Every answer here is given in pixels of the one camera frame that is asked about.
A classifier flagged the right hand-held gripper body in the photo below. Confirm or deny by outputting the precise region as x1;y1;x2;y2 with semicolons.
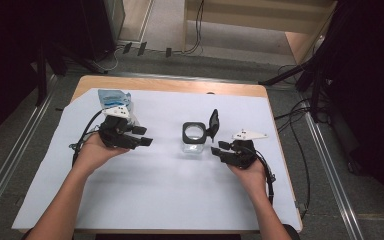
219;129;268;169

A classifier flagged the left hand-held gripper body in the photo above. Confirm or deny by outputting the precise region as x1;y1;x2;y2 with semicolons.
98;105;141;150

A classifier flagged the blue and white pouch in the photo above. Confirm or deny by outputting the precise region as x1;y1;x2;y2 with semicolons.
97;88;139;127

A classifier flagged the clear container with black lid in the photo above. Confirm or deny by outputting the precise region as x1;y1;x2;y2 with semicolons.
180;108;220;154

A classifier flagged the person's right hand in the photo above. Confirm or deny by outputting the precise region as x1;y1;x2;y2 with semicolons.
227;159;268;198

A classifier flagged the person's left hand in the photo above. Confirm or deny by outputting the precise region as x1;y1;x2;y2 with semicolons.
74;133;130;178

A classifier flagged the black metal stand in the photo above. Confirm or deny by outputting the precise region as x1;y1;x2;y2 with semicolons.
258;49;334;124
33;39;109;108

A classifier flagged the dark cabinet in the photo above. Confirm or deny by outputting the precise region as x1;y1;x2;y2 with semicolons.
79;0;127;63

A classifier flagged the light wooden furniture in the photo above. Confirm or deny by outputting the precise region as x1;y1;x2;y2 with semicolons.
182;0;338;65

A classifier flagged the black curtain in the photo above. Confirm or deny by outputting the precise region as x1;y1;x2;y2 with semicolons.
0;0;84;149
316;0;384;223

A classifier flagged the left hand-held gripper cable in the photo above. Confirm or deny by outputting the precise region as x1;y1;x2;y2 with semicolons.
69;109;104;168

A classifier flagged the hand-held gripper cable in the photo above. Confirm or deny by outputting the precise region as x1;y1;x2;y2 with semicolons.
69;109;104;168
253;149;277;205

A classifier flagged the right hand-held gripper cable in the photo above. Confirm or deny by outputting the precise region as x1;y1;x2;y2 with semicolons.
253;149;277;205

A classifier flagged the black floor cable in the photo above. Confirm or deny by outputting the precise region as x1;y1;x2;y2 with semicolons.
288;116;312;219
273;98;314;134

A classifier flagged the white floor cable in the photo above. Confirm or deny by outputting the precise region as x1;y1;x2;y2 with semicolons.
91;45;120;73

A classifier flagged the metal floor rail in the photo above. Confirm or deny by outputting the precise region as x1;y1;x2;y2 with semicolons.
0;73;59;233
300;109;366;240

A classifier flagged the hanging black cable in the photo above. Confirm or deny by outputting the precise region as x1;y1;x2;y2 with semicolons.
181;0;205;55

